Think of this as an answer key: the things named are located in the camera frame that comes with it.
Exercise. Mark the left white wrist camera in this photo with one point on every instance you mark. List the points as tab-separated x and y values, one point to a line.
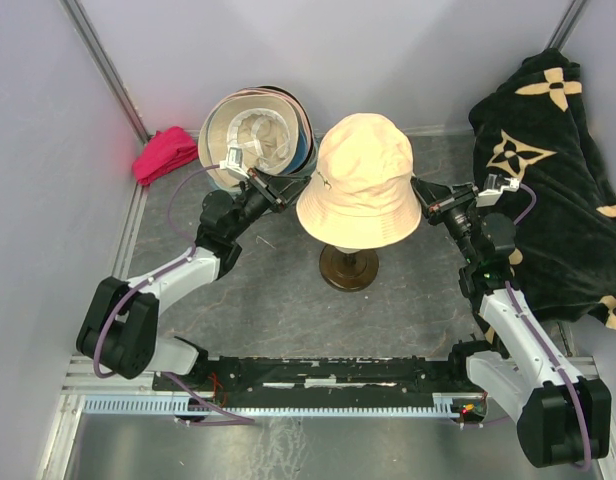
233	164

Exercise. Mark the cream bucket hat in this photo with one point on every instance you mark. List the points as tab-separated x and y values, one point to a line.
265	127

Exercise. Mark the blue bucket hat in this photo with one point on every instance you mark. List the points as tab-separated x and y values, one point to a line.
305	153

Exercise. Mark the pink beige bucket hat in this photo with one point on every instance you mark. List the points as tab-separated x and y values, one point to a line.
282	94

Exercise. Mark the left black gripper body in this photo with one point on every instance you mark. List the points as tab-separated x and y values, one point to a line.
269	196

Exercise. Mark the red cloth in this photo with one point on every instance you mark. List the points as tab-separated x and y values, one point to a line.
167	151

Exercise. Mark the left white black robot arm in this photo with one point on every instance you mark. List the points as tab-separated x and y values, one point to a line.
120	330

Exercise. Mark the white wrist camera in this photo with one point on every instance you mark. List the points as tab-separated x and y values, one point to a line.
233	164
494	187

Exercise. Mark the aluminium frame post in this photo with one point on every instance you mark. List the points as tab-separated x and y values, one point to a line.
79	18
567	24

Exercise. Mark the dark wooden hat stand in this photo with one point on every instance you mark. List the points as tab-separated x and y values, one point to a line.
348	271

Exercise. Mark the left aluminium frame post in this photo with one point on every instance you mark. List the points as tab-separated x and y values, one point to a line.
79	18

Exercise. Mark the peach bucket hat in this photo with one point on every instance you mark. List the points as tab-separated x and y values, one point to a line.
360	194

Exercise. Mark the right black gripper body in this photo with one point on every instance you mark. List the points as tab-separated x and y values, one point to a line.
438	210

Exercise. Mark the black floral blanket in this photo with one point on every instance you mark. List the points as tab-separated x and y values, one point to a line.
533	128

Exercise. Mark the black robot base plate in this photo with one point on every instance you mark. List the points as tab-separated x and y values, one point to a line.
328	382

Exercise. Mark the light blue cable duct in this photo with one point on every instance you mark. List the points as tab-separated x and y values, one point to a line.
181	405

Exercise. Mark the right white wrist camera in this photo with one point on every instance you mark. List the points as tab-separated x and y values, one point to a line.
494	187

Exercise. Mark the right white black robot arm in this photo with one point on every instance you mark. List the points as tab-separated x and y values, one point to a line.
560	416

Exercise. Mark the right aluminium frame post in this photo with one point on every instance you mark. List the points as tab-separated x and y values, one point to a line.
567	24

